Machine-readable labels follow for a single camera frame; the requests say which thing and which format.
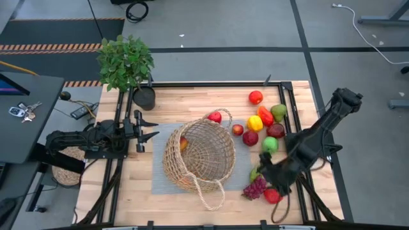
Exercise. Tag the round woven pouf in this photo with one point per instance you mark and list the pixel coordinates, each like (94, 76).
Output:
(65, 174)

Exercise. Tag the black office desk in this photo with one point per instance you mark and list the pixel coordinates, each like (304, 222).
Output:
(32, 134)

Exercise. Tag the green leafy plant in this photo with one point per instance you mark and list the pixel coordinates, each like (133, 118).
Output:
(124, 60)

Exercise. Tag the dark red plum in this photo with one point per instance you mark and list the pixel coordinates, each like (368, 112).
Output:
(275, 130)

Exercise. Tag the metal key bunch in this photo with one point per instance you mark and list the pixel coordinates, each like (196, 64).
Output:
(30, 113)

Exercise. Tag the dark red apple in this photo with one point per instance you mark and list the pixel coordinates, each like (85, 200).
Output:
(250, 138)

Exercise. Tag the grey woven placemat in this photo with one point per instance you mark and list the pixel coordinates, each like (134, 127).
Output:
(158, 179)

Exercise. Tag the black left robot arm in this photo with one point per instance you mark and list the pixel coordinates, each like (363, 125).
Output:
(73, 139)

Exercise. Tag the green pear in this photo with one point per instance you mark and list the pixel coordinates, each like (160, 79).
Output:
(278, 111)

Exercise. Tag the red bell pepper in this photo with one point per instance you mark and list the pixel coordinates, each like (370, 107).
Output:
(272, 195)
(266, 115)

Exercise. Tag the purple grape bunch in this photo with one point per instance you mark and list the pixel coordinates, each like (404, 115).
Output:
(254, 189)

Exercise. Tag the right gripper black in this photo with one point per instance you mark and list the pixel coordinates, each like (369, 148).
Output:
(278, 177)

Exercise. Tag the yellow bell pepper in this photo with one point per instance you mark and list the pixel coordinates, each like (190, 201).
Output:
(254, 123)

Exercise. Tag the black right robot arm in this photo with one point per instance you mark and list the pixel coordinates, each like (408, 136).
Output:
(322, 124)

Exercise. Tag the black plant pot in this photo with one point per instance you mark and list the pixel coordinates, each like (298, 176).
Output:
(144, 98)

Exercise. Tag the grey desk leg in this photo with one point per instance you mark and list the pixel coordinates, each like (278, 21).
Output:
(380, 21)

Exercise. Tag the black power adapter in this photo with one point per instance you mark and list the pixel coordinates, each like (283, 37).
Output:
(83, 110)

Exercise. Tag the grey furniture foot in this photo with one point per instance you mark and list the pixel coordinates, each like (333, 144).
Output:
(398, 104)

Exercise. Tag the blue-lit monitor screen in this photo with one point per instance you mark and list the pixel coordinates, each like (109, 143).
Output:
(9, 87)

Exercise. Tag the black computer mouse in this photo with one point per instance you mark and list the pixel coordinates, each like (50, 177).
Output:
(7, 207)

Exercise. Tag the black chair wheel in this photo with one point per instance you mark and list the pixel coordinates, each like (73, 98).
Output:
(405, 70)

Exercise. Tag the car key fob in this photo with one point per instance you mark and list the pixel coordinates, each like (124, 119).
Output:
(16, 111)

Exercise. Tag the green cucumber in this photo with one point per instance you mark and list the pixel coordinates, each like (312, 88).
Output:
(254, 174)

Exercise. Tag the woven straw basket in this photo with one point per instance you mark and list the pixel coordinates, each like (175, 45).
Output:
(207, 156)

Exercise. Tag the red-yellow peach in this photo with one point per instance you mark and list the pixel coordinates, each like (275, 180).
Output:
(183, 143)

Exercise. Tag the grey side desk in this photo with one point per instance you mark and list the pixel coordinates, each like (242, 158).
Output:
(22, 191)

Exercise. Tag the green apple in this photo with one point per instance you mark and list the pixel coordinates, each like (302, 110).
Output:
(270, 144)

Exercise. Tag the small red apple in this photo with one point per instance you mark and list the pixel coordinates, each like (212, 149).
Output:
(237, 130)

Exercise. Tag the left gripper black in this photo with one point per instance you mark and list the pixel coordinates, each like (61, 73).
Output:
(138, 127)

